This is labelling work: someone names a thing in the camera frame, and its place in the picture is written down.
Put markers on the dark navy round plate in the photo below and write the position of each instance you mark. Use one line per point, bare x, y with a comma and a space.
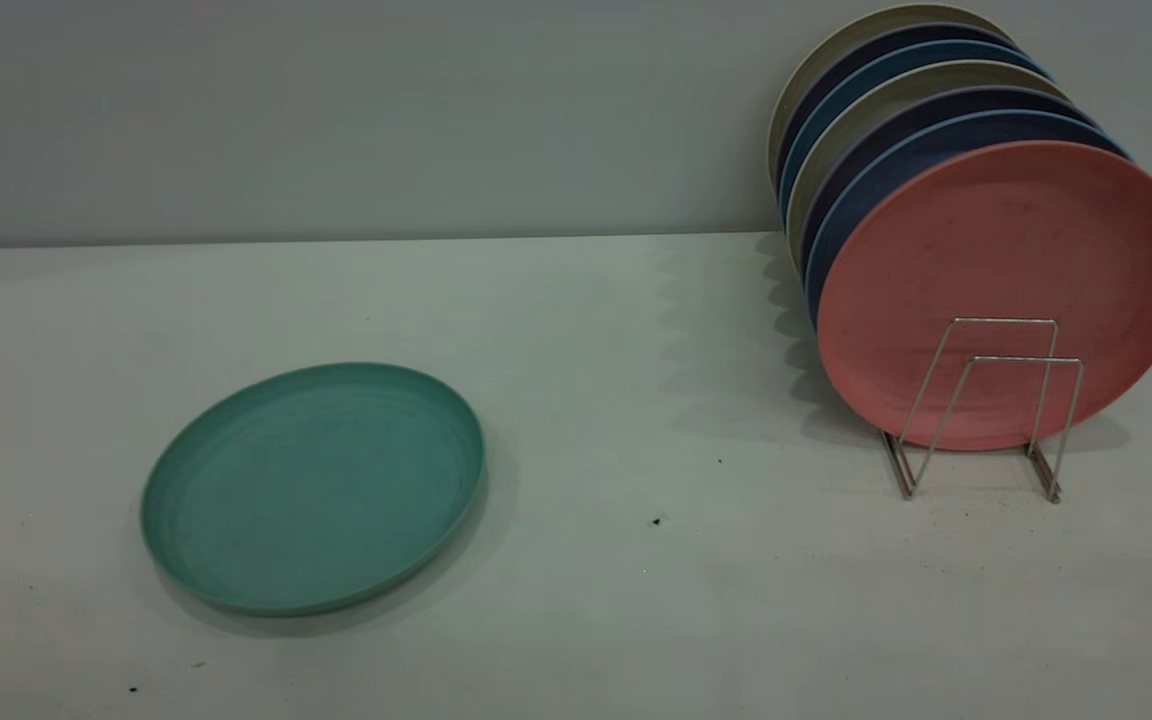
866, 48

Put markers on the dark purple round plate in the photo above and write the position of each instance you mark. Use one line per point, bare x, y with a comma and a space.
936, 105

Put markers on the beige round plate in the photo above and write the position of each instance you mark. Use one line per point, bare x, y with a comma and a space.
856, 28
896, 90

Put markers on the green round plate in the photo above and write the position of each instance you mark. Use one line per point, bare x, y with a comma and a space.
316, 490

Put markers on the pink round plate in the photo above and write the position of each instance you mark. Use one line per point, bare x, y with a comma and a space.
1006, 250

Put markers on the teal blue round plate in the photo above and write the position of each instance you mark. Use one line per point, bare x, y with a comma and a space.
876, 68

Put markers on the medium blue round plate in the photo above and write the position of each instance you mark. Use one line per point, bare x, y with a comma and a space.
936, 135

